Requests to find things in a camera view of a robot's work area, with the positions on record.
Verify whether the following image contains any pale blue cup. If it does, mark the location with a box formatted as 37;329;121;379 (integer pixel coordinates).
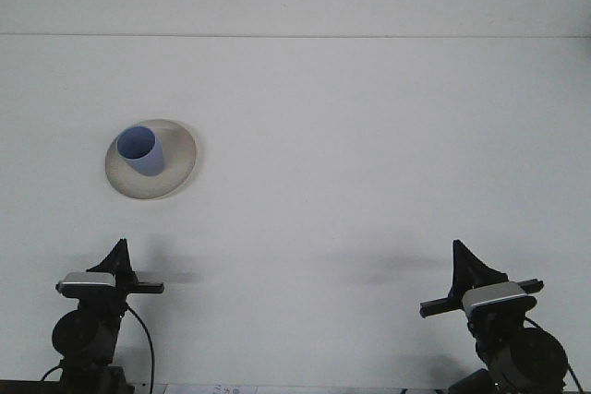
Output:
115;125;168;178

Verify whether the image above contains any pale round plate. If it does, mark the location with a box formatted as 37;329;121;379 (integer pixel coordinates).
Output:
104;118;199;202

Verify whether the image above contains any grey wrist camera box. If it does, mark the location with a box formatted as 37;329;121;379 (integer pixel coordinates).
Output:
54;272;117;299
461;281;531;316

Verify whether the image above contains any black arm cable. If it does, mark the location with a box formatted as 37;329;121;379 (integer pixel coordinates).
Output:
524;317;584;390
123;304;154;390

